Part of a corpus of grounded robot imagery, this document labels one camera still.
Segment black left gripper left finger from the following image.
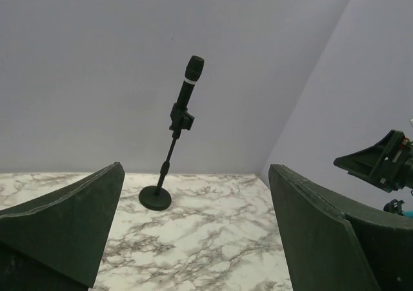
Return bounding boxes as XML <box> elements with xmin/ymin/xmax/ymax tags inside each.
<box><xmin>1</xmin><ymin>162</ymin><xmax>125</xmax><ymax>288</ymax></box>

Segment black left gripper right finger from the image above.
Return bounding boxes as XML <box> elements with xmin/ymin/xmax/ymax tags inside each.
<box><xmin>268</xmin><ymin>164</ymin><xmax>412</xmax><ymax>290</ymax></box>

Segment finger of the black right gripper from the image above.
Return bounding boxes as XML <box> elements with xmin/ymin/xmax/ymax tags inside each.
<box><xmin>333</xmin><ymin>130</ymin><xmax>403</xmax><ymax>179</ymax></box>

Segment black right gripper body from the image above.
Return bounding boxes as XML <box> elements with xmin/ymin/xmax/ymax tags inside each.
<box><xmin>368</xmin><ymin>132</ymin><xmax>412</xmax><ymax>193</ymax></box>

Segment black round-base microphone stand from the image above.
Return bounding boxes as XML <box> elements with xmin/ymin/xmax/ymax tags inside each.
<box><xmin>139</xmin><ymin>103</ymin><xmax>194</xmax><ymax>211</ymax></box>

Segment black handheld microphone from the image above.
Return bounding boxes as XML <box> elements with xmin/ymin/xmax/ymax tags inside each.
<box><xmin>176</xmin><ymin>55</ymin><xmax>205</xmax><ymax>109</ymax></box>

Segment teal microphone on stand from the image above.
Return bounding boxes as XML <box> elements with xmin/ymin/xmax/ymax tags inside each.
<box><xmin>383</xmin><ymin>199</ymin><xmax>413</xmax><ymax>219</ymax></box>

